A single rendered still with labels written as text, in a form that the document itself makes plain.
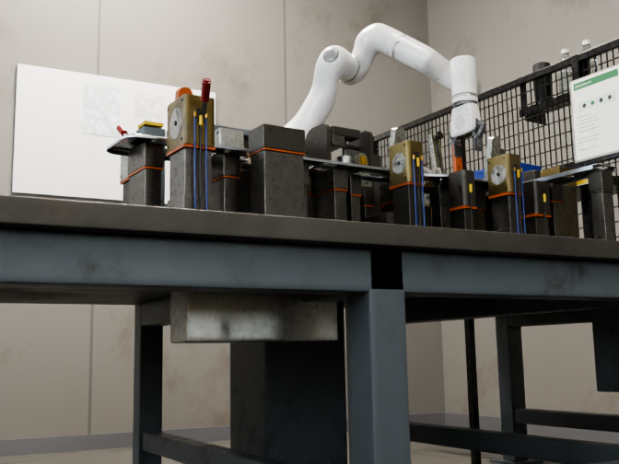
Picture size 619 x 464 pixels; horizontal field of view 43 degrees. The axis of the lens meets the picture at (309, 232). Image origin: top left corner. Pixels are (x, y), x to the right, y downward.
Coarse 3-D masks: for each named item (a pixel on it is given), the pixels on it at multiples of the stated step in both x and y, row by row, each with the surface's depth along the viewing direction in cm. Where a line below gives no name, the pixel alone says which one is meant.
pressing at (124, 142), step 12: (120, 144) 196; (132, 144) 196; (240, 156) 209; (240, 168) 221; (312, 168) 226; (348, 168) 227; (360, 168) 227; (372, 168) 227; (384, 168) 225; (372, 180) 239; (384, 180) 242; (432, 180) 244; (444, 180) 245; (480, 180) 241
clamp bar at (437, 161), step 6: (438, 132) 268; (432, 138) 270; (438, 138) 268; (432, 144) 269; (438, 144) 271; (432, 150) 269; (438, 150) 270; (432, 156) 269; (438, 156) 270; (432, 162) 268; (438, 162) 269; (432, 168) 268
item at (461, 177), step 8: (456, 176) 228; (464, 176) 226; (472, 176) 227; (456, 184) 228; (464, 184) 226; (472, 184) 227; (456, 192) 228; (464, 192) 225; (472, 192) 226; (456, 200) 228; (464, 200) 225; (472, 200) 226; (456, 208) 227; (464, 208) 225; (472, 208) 226; (456, 216) 228; (464, 216) 225; (472, 216) 224; (456, 224) 228; (464, 224) 225; (472, 224) 224
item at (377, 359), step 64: (0, 256) 113; (64, 256) 117; (128, 256) 122; (192, 256) 127; (256, 256) 132; (320, 256) 138; (384, 256) 144; (448, 256) 151; (192, 320) 152; (256, 320) 159; (320, 320) 165; (384, 320) 142; (512, 320) 341; (576, 320) 310; (384, 384) 140; (512, 384) 340; (192, 448) 220; (384, 448) 138; (512, 448) 229; (576, 448) 208
